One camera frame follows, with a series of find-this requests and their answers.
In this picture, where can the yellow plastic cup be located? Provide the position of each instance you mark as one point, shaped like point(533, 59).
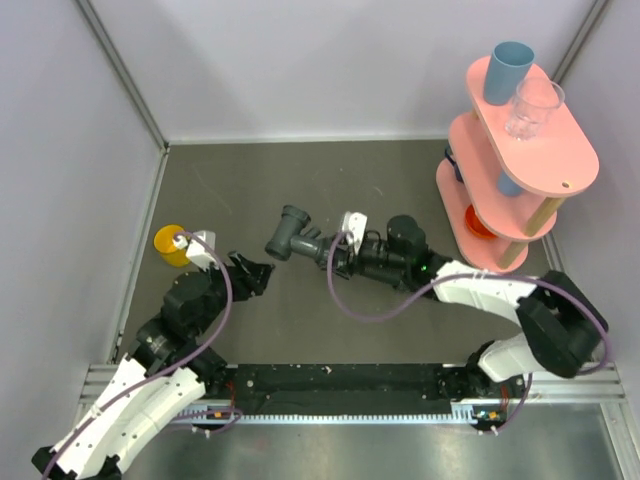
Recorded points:
point(163, 243)

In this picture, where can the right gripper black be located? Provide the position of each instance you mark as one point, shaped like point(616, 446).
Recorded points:
point(346, 272)

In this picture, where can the dark blue cup behind shelf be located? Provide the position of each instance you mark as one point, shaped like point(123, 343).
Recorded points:
point(450, 158)

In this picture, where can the orange bowl bottom tier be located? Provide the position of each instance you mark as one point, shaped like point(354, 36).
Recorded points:
point(475, 226)

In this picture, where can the grey slotted cable duct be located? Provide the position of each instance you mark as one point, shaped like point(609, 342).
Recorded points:
point(458, 414)

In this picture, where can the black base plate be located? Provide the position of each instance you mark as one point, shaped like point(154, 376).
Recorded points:
point(346, 389)

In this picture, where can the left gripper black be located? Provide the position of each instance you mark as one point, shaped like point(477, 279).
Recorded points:
point(247, 285)

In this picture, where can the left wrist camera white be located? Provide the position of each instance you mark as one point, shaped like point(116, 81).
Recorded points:
point(198, 248)

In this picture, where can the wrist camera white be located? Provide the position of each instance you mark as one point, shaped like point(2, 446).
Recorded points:
point(353, 226)
point(198, 248)

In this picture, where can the blue cup middle tier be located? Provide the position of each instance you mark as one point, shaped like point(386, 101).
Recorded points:
point(507, 186)

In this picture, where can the blue cup on top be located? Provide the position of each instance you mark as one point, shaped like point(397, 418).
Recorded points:
point(509, 63)

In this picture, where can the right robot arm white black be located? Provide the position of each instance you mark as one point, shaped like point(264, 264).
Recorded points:
point(502, 295)

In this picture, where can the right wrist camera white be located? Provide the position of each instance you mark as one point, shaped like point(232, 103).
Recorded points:
point(353, 226)

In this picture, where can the clear glass cup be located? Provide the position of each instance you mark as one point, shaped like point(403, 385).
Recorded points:
point(535, 100)

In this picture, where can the grey plastic pipe fitting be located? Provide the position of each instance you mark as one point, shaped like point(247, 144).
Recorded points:
point(289, 237)

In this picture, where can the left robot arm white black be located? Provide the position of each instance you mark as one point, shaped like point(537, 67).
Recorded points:
point(164, 371)

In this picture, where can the pink three-tier shelf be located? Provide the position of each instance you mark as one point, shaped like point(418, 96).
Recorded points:
point(558, 163)

